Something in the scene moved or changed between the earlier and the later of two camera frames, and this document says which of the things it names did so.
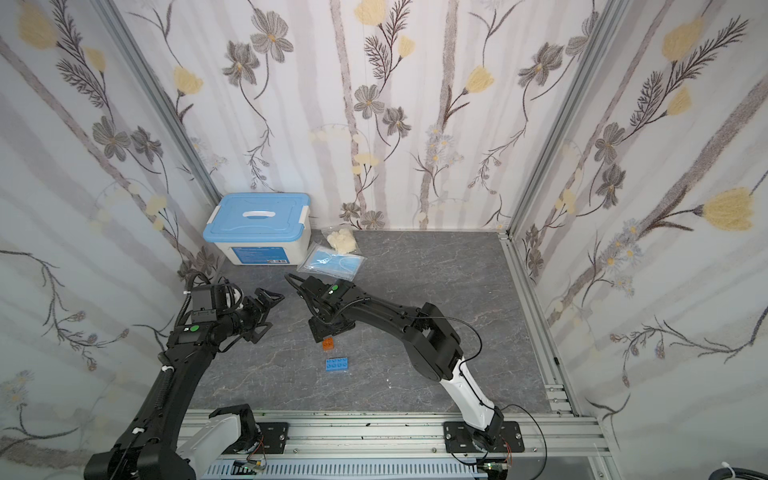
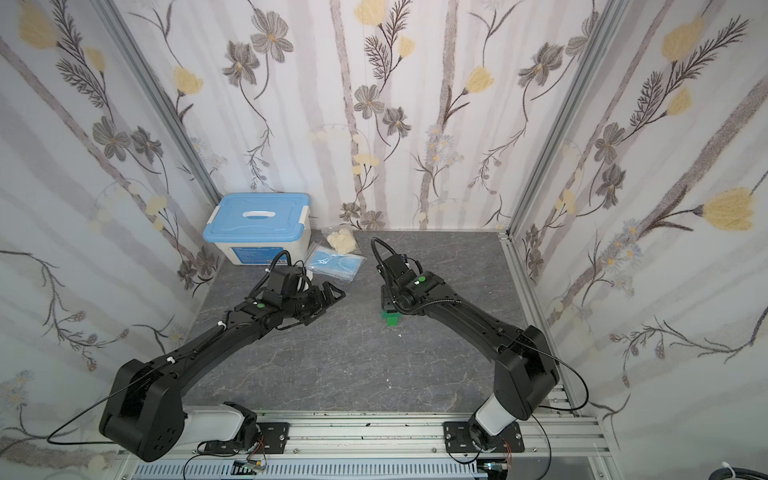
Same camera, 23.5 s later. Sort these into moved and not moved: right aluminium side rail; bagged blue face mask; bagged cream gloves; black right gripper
Moved: black right gripper
Not moved: right aluminium side rail; bagged blue face mask; bagged cream gloves
